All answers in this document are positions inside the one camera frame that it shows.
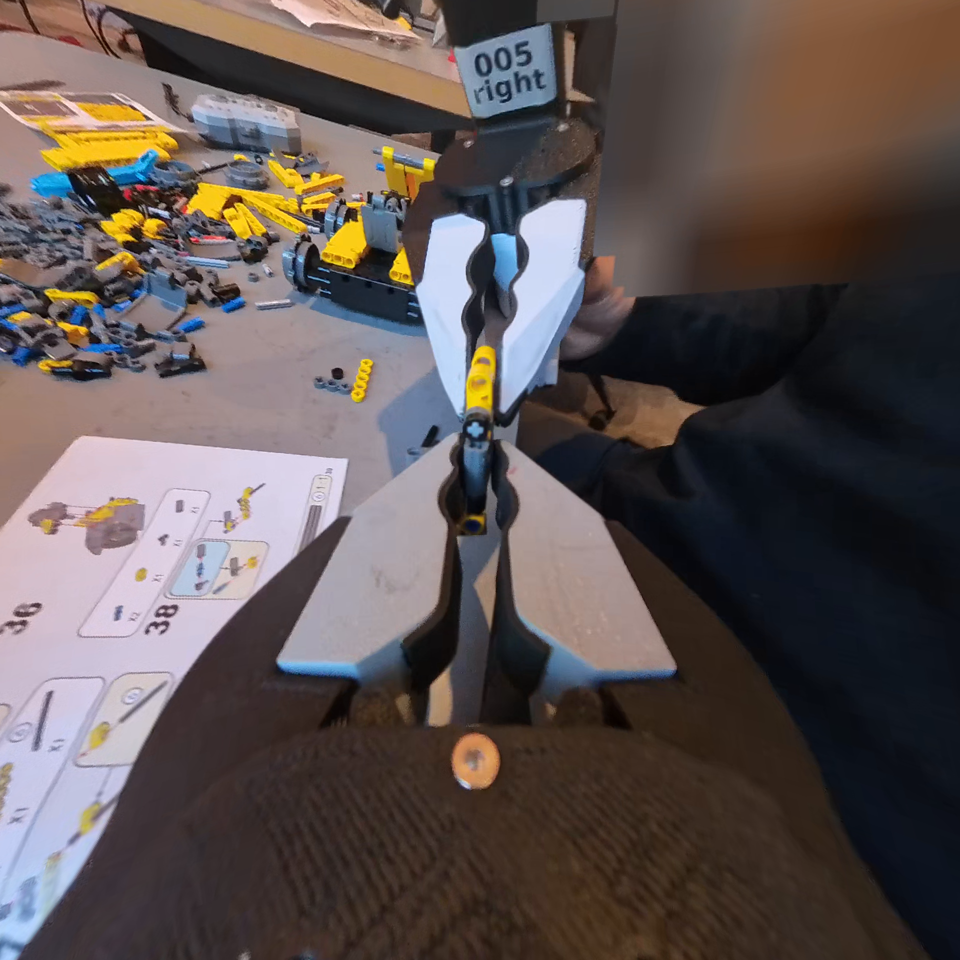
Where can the blue brick panel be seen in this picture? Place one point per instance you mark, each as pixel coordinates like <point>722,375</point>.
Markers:
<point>52,184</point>

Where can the loose papers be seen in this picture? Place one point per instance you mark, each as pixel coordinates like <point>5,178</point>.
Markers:
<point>337,15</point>

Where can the person's right hand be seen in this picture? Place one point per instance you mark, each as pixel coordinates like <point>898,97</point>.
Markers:
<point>600,315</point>

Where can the black office chair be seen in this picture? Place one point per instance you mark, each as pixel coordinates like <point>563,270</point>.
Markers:
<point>600,405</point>

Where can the grey battery box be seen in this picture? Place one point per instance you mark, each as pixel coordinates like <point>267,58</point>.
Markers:
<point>247,124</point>

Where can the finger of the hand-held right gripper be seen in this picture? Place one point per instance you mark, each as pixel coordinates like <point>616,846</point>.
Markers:
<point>442,300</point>
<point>547,300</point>

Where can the small grey three-hole connector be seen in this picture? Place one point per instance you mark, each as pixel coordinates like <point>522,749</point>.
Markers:
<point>332,385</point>

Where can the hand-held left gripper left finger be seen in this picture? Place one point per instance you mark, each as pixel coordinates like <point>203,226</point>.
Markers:
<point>375,592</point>

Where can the grey curved panel piece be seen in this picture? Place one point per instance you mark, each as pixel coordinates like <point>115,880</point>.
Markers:
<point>166,289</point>

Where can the yellow five-hole beam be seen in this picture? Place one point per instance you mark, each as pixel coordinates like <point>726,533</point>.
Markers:
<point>363,381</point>

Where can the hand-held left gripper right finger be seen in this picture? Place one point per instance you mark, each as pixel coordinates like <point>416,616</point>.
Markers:
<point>592,592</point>

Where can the instruction booklet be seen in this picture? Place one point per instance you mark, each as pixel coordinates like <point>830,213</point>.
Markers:
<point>112,600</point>

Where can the short black axle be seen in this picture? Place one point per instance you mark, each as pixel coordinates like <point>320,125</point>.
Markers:
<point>431,436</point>

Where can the spread of yellow brick panels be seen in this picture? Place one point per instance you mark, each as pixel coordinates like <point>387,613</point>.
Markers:
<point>225,202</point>

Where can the background table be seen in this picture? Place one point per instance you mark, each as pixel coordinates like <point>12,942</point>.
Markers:
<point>300,52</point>

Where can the person's right forearm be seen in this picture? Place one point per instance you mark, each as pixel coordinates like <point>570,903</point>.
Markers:
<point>735,345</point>

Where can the black yellow vehicle model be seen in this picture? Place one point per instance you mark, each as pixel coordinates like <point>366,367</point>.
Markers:
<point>360,285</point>

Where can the sticker sheet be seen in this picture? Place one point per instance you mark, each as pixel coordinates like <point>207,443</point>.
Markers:
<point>45,105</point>

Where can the person's dark clothed body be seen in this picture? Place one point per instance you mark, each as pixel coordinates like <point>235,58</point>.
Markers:
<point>787,600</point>

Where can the small yellow axle assembly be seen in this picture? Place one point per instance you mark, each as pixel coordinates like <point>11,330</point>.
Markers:
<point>480,382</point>

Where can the pile of small brick pieces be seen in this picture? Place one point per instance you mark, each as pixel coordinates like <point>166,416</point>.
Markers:
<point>75,315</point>

